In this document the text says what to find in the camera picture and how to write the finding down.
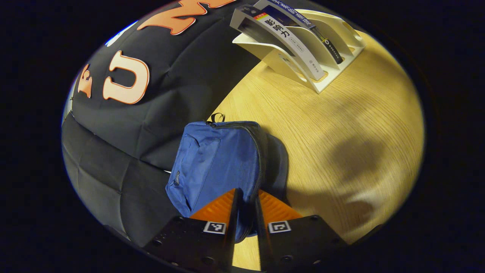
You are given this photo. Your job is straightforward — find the blue schoolbag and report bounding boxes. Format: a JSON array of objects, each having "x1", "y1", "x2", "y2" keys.
[{"x1": 165, "y1": 113, "x2": 289, "y2": 243}]

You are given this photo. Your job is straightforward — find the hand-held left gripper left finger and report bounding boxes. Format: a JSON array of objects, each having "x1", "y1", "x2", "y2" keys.
[{"x1": 144, "y1": 188, "x2": 243, "y2": 272}]

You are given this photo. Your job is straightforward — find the black backdrop cloth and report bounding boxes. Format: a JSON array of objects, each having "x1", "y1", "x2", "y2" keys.
[{"x1": 62, "y1": 0, "x2": 268, "y2": 248}]

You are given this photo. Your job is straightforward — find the white bookshelf rack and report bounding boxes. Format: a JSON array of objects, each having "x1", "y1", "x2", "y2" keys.
[{"x1": 232, "y1": 8, "x2": 366, "y2": 94}]

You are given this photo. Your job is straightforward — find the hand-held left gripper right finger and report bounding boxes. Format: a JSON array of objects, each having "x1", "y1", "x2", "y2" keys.
[{"x1": 254, "y1": 189, "x2": 349, "y2": 272}]

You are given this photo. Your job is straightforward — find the blue cover book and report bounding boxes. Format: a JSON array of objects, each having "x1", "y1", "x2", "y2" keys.
[{"x1": 253, "y1": 0, "x2": 344, "y2": 64}]

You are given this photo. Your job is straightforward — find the white spine book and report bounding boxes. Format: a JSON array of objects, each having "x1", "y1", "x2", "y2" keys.
[{"x1": 234, "y1": 5, "x2": 327, "y2": 81}]

